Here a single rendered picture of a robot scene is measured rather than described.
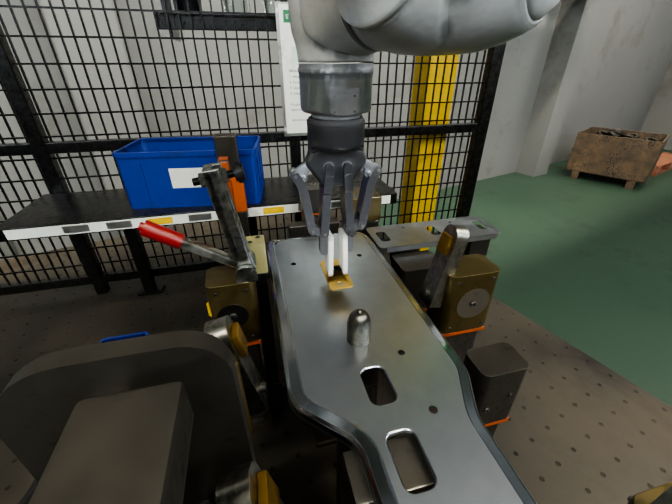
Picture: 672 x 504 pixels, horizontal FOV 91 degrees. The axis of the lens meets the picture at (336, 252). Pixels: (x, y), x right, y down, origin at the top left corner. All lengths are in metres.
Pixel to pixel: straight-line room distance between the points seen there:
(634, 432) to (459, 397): 0.56
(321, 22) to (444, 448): 0.43
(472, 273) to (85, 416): 0.49
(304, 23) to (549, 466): 0.79
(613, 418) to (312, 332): 0.67
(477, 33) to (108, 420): 0.31
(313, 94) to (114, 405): 0.35
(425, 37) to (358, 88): 0.15
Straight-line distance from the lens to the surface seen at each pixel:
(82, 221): 0.91
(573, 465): 0.83
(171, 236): 0.49
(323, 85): 0.41
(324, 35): 0.40
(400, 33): 0.29
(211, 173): 0.44
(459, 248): 0.52
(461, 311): 0.59
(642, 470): 0.89
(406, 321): 0.51
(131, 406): 0.20
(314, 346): 0.46
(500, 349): 0.52
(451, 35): 0.29
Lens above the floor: 1.33
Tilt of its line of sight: 30 degrees down
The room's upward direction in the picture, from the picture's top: straight up
